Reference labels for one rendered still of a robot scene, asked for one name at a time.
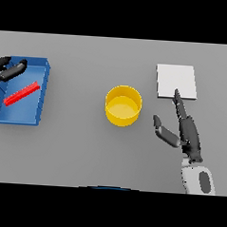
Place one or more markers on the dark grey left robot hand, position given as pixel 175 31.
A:
pixel 11 71

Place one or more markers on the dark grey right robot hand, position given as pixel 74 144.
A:
pixel 188 129

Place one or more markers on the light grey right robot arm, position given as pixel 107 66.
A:
pixel 197 180

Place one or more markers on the red beaker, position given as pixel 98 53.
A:
pixel 21 94

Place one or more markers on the pale square measuring scale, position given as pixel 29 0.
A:
pixel 176 81

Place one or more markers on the yellow bowl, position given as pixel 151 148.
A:
pixel 123 105

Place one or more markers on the blue tray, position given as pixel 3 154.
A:
pixel 21 94

